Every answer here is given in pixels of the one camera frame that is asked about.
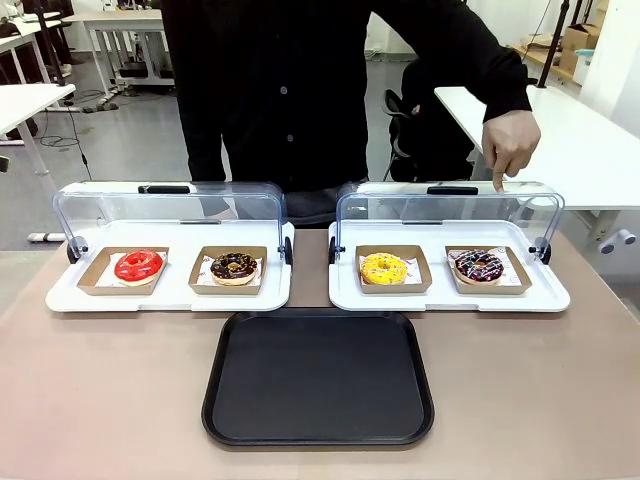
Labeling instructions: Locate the red glazed donut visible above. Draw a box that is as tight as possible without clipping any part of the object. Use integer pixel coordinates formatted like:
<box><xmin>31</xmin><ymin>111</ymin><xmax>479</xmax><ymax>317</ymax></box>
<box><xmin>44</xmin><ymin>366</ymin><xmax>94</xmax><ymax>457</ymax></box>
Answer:
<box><xmin>114</xmin><ymin>249</ymin><xmax>167</xmax><ymax>287</ymax></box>

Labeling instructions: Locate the yellow glazed sprinkled donut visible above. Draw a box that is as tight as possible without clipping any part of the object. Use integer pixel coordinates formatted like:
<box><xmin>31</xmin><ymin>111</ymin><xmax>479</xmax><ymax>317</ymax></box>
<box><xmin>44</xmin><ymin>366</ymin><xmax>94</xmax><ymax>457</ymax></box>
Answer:
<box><xmin>360</xmin><ymin>252</ymin><xmax>409</xmax><ymax>286</ymax></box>

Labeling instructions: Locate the black office chair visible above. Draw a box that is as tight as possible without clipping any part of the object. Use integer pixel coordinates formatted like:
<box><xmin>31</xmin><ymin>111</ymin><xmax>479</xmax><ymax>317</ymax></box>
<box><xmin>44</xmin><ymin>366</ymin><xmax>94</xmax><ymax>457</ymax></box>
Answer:
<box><xmin>382</xmin><ymin>58</ymin><xmax>475</xmax><ymax>183</ymax></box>

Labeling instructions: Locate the white display tray base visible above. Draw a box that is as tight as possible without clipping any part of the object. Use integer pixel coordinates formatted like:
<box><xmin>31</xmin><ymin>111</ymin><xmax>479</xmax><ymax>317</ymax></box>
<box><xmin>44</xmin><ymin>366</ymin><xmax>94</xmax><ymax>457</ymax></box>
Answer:
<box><xmin>328</xmin><ymin>219</ymin><xmax>572</xmax><ymax>314</ymax></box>
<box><xmin>45</xmin><ymin>218</ymin><xmax>296</xmax><ymax>314</ymax></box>

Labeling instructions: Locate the brown cardboard donut tray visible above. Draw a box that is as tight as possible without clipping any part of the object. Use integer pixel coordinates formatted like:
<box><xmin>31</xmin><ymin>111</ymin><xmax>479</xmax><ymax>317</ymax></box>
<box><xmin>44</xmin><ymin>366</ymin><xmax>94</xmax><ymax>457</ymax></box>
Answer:
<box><xmin>355</xmin><ymin>244</ymin><xmax>433</xmax><ymax>295</ymax></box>
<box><xmin>187</xmin><ymin>245</ymin><xmax>268</xmax><ymax>296</ymax></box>
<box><xmin>445</xmin><ymin>245</ymin><xmax>533</xmax><ymax>296</ymax></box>
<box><xmin>76</xmin><ymin>246</ymin><xmax>170</xmax><ymax>297</ymax></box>

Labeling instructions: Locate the black plastic serving tray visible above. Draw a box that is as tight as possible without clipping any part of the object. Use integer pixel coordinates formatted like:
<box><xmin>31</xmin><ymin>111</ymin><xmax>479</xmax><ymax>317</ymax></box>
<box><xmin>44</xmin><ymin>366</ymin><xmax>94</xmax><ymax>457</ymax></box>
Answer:
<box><xmin>201</xmin><ymin>308</ymin><xmax>435</xmax><ymax>448</ymax></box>

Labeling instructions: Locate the wooden shelf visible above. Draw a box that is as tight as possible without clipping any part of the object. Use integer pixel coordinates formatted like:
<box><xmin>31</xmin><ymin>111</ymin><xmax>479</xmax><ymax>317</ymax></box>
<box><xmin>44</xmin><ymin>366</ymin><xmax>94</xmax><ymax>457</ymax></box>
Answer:
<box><xmin>510</xmin><ymin>42</ymin><xmax>584</xmax><ymax>86</ymax></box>

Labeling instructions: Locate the white side table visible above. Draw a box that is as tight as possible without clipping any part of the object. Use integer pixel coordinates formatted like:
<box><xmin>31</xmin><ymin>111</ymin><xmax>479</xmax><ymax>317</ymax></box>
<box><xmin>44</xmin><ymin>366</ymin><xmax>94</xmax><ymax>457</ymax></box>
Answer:
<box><xmin>433</xmin><ymin>84</ymin><xmax>640</xmax><ymax>254</ymax></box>

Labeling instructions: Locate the white desk with metal legs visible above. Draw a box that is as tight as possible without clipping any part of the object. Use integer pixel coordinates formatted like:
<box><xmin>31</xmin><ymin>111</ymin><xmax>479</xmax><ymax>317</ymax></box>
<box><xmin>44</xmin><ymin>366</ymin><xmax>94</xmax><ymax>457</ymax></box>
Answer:
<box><xmin>0</xmin><ymin>82</ymin><xmax>77</xmax><ymax>243</ymax></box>

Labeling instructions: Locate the clear hinged display lid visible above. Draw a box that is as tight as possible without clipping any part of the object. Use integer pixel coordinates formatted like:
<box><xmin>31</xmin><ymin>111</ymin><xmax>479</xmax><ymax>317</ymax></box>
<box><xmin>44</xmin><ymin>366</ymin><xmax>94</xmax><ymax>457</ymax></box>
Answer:
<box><xmin>52</xmin><ymin>180</ymin><xmax>288</xmax><ymax>259</ymax></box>
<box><xmin>335</xmin><ymin>180</ymin><xmax>566</xmax><ymax>259</ymax></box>

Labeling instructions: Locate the person in black shirt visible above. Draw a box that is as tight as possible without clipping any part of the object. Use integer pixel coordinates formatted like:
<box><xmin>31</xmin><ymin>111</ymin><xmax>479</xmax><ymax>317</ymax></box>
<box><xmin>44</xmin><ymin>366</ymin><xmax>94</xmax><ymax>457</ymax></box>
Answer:
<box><xmin>160</xmin><ymin>0</ymin><xmax>533</xmax><ymax>229</ymax></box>

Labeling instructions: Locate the person's left hand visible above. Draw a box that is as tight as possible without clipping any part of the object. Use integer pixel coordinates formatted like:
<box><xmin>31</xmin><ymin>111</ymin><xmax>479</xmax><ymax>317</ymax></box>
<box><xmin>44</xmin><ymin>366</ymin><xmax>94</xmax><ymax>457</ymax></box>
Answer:
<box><xmin>481</xmin><ymin>108</ymin><xmax>542</xmax><ymax>194</ymax></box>

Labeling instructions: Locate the chocolate donut with white drizzle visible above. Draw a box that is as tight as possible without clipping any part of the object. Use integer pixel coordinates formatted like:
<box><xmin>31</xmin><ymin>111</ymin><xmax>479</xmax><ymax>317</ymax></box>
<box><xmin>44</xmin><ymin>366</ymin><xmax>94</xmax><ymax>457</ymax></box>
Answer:
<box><xmin>453</xmin><ymin>248</ymin><xmax>506</xmax><ymax>286</ymax></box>

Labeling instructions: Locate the brown cardboard box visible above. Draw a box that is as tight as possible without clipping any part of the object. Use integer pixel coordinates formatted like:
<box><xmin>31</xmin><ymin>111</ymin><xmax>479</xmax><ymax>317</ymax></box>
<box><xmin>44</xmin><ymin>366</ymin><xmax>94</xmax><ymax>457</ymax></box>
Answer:
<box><xmin>558</xmin><ymin>22</ymin><xmax>603</xmax><ymax>71</ymax></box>

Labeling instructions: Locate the chocolate donut with nut sprinkles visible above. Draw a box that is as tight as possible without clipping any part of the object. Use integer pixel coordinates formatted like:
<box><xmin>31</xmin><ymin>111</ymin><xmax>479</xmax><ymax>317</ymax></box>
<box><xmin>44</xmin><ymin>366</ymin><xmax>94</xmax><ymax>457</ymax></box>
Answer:
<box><xmin>209</xmin><ymin>252</ymin><xmax>262</xmax><ymax>287</ymax></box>

